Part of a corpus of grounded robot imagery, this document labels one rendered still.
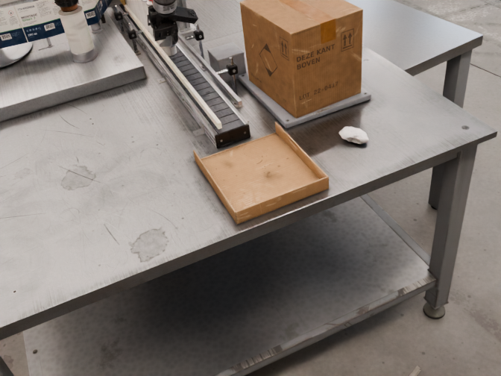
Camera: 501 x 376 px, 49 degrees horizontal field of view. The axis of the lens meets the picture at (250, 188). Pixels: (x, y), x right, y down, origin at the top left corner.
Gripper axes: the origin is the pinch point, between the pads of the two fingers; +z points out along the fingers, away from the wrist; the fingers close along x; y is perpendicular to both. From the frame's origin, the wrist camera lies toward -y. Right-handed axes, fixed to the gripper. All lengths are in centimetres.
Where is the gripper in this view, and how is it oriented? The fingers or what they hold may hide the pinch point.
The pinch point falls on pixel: (171, 43)
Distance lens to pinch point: 202.9
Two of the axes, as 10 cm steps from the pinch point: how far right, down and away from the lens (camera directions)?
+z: -1.2, 3.9, 9.1
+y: -9.1, 3.4, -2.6
